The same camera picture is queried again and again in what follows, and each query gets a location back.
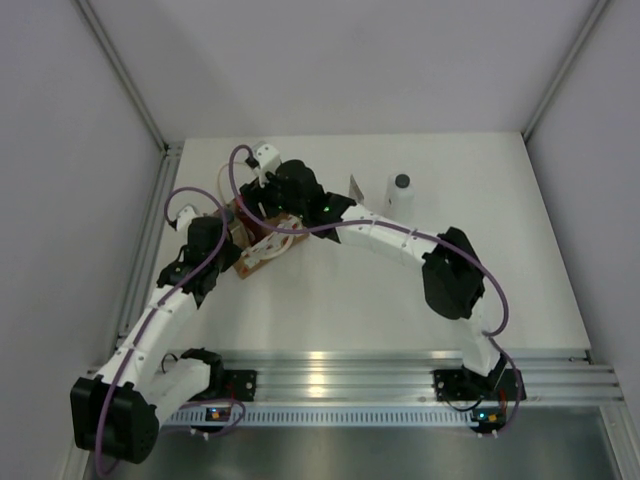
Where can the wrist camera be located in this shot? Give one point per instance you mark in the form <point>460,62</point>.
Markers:
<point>184,217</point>
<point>267,158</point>

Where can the aluminium frame rail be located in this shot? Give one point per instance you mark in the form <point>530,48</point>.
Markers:
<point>147,240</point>

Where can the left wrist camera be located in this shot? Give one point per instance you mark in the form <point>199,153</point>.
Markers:
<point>184,217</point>

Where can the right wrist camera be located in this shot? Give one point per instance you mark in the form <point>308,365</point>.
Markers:
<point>267,158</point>

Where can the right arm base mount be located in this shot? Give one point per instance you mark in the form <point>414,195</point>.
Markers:
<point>450,385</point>

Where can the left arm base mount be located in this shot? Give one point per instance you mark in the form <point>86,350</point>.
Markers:
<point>239,384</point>

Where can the clear square bottle grey cap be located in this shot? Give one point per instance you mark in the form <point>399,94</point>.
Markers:
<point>237,229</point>

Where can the perforated cable duct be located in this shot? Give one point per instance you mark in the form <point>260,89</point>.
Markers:
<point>267,416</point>

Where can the red liquid bottle red cap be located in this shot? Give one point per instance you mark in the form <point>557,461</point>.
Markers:
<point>254,231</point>

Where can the white bottle grey cap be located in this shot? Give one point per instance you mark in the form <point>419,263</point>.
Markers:
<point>399,199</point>

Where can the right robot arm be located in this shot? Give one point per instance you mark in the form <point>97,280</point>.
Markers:
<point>452,275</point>

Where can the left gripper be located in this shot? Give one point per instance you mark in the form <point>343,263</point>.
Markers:
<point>232,256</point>

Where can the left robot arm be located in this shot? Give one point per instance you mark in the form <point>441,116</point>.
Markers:
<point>119,412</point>

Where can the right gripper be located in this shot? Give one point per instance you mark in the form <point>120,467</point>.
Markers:
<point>257,194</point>

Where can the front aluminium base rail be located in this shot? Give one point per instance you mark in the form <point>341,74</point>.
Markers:
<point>560,378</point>

